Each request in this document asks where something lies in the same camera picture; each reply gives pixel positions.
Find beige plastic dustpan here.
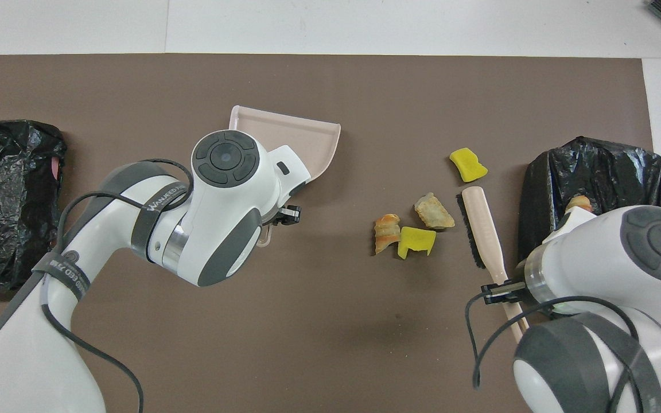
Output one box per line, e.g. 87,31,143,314
228,105,342,247

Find black trash bag bin pink spot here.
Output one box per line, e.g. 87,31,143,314
0,120,68,290

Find pale striped bread piece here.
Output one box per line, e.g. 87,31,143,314
565,195,594,216

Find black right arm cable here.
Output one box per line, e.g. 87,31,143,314
465,290,648,413

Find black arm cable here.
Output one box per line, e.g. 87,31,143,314
41,159,195,413
465,290,648,413

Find yellow sponge piece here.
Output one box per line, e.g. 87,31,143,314
397,226,437,260
449,147,489,184

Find beige hand brush black bristles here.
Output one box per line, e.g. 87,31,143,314
456,186,529,345

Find orange croissant piece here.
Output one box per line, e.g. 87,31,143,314
374,213,402,255

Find pale bread chunk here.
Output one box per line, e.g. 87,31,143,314
414,192,456,230

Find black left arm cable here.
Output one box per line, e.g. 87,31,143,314
41,159,195,413

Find brown table mat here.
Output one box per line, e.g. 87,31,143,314
0,54,661,413

